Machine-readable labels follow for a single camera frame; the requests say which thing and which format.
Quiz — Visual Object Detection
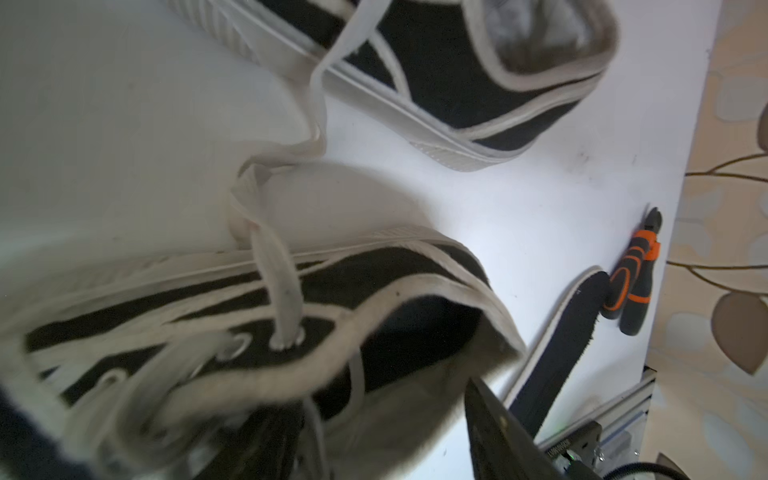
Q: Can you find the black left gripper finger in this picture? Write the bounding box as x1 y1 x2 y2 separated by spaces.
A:
464 378 569 480

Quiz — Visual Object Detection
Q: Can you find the black white canvas sneaker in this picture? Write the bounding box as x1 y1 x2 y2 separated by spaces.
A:
0 0 529 480

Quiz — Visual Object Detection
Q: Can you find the aluminium frame rail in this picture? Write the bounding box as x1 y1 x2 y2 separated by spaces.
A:
540 367 657 477

